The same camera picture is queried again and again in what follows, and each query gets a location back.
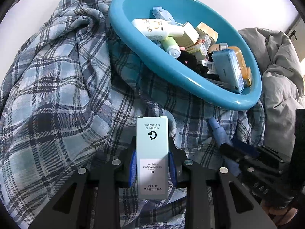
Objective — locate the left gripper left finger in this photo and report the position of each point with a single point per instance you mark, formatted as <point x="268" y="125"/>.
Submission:
<point x="90" y="198"/>

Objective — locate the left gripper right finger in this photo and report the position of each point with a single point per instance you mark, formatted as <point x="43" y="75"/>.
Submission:
<point x="214" y="195"/>

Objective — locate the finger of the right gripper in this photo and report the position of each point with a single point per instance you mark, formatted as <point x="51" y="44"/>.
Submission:
<point x="237" y="150"/>

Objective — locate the pale blue toner box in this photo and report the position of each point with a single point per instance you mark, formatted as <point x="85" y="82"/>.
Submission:
<point x="152" y="156"/>

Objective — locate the orange soap box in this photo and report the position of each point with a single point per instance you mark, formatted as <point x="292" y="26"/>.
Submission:
<point x="245" y="71"/>

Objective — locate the green white small bottle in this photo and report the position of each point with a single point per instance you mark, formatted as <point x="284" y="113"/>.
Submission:
<point x="171" y="47"/>

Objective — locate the white lotion bottle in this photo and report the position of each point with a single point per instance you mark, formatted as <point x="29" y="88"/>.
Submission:
<point x="157" y="29"/>

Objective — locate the right hand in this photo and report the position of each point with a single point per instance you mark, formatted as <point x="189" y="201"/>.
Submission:
<point x="280" y="216"/>

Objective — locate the grey duvet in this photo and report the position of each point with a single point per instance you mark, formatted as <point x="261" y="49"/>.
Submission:
<point x="282" y="85"/>

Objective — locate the long blue toothpaste box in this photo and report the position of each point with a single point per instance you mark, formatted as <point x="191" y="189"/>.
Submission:
<point x="228" y="69"/>

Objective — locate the blue plaid shirt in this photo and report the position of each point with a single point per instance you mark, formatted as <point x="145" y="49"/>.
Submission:
<point x="74" y="92"/>

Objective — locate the black furry pouch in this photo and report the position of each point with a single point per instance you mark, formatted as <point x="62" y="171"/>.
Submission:
<point x="190" y="61"/>

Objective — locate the white red box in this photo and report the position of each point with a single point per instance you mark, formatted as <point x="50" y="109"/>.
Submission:
<point x="200" y="50"/>

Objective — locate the cream green box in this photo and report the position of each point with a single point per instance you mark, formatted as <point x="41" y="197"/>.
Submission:
<point x="190" y="36"/>

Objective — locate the yellow square box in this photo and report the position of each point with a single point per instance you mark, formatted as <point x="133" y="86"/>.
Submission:
<point x="204" y="30"/>

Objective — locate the grey door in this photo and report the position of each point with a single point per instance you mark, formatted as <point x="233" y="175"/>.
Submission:
<point x="296" y="34"/>

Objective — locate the blue plastic basin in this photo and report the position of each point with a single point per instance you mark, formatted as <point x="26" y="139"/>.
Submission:
<point x="153" y="55"/>

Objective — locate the small blue carton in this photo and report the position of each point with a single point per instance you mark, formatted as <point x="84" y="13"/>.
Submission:
<point x="162" y="14"/>

